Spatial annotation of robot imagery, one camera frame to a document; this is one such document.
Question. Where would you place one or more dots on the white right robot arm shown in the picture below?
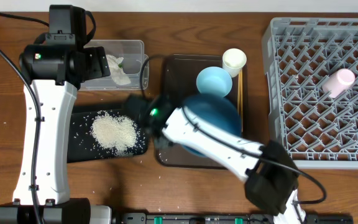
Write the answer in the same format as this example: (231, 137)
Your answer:
(269, 174)

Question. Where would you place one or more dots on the light blue bowl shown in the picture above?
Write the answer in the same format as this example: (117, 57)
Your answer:
(214, 80)

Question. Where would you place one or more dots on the dark blue plate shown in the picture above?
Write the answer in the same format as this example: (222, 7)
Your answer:
(216, 110)

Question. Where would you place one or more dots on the cream plastic cup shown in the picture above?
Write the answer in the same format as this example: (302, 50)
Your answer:
(233, 61)

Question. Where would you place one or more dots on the pile of white rice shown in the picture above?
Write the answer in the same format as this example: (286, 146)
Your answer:
(115, 133)

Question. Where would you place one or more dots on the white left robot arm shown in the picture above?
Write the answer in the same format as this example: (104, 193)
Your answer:
(53, 69)

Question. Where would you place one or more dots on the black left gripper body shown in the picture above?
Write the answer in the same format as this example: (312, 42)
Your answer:
(94, 65)

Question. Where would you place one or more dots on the grey plastic dishwasher rack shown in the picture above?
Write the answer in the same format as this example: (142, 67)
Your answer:
(300, 54)

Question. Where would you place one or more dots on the clear plastic bin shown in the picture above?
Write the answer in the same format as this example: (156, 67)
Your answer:
(133, 53)

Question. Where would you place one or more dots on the dark brown serving tray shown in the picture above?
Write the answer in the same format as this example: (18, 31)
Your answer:
(179, 82)

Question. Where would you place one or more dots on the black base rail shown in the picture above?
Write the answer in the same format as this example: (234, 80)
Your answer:
(159, 218)

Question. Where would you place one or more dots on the white tissue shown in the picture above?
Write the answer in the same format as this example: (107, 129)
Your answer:
(117, 74)

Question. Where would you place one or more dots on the pink plastic cup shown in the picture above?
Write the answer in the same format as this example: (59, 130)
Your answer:
(338, 82)

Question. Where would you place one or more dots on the wooden chopstick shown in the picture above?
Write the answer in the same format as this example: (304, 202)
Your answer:
(242, 98)
(239, 82)

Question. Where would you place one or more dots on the black tray bin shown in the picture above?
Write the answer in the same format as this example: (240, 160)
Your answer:
(83, 147)

